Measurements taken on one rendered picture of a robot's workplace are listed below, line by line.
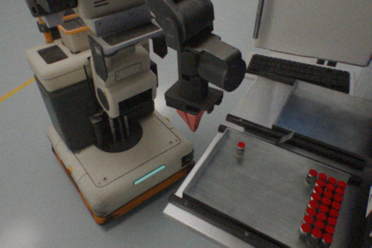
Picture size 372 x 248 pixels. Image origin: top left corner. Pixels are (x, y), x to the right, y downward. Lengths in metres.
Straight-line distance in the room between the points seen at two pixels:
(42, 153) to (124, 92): 1.10
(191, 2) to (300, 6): 0.96
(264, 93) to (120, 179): 0.85
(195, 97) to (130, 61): 0.72
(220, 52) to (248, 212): 0.44
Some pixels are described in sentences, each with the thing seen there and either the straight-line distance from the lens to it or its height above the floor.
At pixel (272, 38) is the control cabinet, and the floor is 0.87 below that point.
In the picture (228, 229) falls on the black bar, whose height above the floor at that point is 0.90.
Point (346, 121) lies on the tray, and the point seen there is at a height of 0.88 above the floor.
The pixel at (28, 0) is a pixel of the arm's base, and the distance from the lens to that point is 1.10.
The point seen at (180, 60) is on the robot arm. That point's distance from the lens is 0.56.
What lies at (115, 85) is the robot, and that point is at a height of 0.81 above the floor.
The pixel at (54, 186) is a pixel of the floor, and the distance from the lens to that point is 2.07.
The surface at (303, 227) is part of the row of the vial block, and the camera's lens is 0.78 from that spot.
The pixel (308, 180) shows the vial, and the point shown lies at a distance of 0.89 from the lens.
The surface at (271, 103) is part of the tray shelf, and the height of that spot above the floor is 0.88.
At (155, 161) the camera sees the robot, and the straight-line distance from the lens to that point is 1.69.
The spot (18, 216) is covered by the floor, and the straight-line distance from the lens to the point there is 2.03.
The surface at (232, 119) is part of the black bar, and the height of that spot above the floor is 0.90.
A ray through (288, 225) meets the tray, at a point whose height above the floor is 0.88.
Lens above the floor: 1.57
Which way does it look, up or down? 42 degrees down
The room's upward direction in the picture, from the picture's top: straight up
